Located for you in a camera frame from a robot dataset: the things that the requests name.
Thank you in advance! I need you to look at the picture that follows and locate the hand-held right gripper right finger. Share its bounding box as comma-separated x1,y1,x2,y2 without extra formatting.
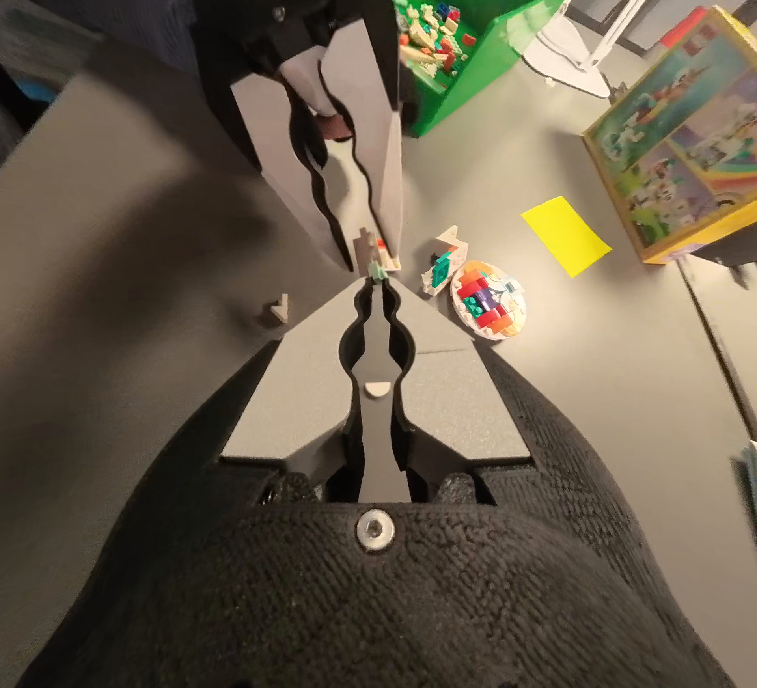
382,279,532,502

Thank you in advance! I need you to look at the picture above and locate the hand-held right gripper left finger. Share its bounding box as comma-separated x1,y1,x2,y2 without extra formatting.
219,277,370,502

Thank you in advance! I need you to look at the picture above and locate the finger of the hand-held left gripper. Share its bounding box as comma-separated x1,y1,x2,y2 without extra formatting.
321,19,405,264
231,63,356,275

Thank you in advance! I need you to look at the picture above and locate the white orange small brick assembly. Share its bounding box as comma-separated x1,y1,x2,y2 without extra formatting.
353,228,402,275

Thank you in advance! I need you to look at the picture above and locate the white brick assembly teal brick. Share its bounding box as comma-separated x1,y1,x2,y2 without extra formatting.
420,224,472,294

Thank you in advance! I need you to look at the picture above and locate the pile of toy bricks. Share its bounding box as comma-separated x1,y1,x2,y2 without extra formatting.
390,0,479,81

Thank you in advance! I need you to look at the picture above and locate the colourful toy set box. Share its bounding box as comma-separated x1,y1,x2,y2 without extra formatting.
582,4,757,265

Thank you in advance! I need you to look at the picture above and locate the person's left hand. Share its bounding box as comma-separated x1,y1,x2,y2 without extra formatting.
316,113,354,142

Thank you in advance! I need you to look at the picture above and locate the round rainbow brick plate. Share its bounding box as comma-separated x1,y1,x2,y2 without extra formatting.
449,260,528,341

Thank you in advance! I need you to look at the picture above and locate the yellow sticky note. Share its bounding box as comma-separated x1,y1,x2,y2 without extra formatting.
520,195,613,279

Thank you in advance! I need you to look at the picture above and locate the wooden book stand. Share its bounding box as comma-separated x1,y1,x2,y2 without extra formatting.
523,0,757,101

